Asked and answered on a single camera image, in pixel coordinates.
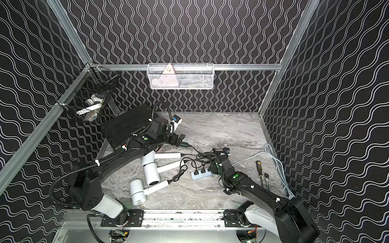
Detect light blue power strip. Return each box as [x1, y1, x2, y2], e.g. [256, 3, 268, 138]
[191, 169, 212, 181]

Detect green dryer black cable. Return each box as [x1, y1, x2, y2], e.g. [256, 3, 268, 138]
[182, 142, 230, 162]

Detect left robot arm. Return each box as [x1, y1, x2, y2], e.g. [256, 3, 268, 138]
[49, 115, 185, 225]

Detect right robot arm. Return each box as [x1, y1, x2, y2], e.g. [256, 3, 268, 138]
[206, 152, 320, 243]

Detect white hair dryer upper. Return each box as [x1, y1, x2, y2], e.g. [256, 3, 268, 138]
[142, 151, 182, 166]

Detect white hair dryer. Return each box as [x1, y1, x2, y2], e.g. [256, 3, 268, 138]
[142, 151, 182, 166]
[142, 161, 181, 186]
[129, 179, 169, 206]

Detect yellow black screwdriver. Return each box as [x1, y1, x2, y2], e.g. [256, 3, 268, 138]
[256, 161, 263, 187]

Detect black plastic tool case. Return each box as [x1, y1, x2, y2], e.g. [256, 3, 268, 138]
[101, 104, 153, 149]

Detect white hair dryer middle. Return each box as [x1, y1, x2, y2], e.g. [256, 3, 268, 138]
[142, 161, 181, 186]

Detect pink triangular card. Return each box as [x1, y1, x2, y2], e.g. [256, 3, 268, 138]
[155, 63, 179, 88]

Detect white hair dryer lower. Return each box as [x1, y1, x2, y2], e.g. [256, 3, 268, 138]
[129, 179, 169, 206]

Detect white items in basket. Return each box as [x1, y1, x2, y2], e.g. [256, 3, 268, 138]
[76, 94, 105, 122]

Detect green handled wrench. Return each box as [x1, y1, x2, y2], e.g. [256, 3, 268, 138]
[264, 173, 270, 191]

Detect grey power strip cord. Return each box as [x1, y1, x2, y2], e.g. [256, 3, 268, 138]
[232, 143, 297, 199]

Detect clear wall basket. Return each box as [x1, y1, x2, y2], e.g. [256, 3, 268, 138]
[146, 63, 215, 90]

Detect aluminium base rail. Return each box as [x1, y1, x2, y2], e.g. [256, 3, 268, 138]
[62, 209, 274, 229]

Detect black wire basket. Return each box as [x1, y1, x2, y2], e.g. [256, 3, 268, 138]
[58, 67, 119, 123]

